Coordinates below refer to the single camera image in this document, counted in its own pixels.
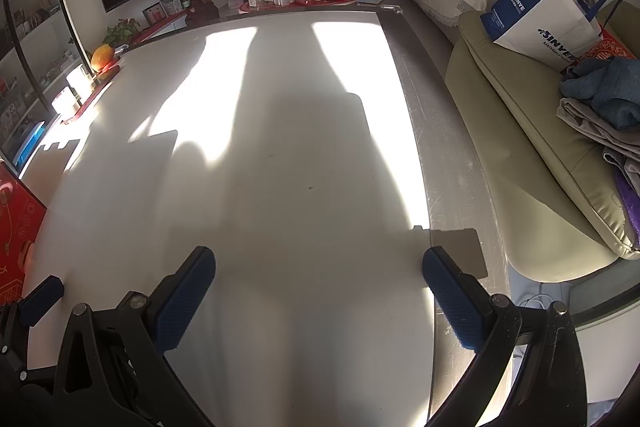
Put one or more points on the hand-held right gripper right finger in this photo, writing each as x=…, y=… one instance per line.
x=455, y=302

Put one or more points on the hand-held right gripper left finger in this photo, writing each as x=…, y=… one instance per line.
x=185, y=302

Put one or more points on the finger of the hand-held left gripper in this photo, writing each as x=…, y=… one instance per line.
x=42, y=302

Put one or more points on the red cardboard box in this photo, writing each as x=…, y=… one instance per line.
x=17, y=217

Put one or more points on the blue plastic stool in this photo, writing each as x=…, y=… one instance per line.
x=30, y=144

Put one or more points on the olive green sofa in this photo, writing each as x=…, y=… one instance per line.
x=525, y=147

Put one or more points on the purple folded cloth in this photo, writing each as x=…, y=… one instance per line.
x=629, y=207

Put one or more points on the white tape roll red print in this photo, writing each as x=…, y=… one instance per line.
x=63, y=103

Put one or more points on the grey folded clothes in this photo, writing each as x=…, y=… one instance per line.
x=595, y=132

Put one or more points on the white paper roll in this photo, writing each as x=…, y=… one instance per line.
x=78, y=79

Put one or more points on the orange yellow fruit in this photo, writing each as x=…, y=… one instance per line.
x=102, y=57

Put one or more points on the glass display cabinet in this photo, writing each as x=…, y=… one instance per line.
x=30, y=32

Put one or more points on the green potted plant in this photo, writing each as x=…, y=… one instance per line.
x=122, y=32

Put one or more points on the white TV stand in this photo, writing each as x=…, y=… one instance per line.
x=170, y=23

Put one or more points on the maroon bag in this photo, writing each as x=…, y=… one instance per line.
x=205, y=10

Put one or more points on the red embroidered cushion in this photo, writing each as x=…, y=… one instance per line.
x=612, y=52

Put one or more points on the white blue paper bag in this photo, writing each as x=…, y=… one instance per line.
x=542, y=17

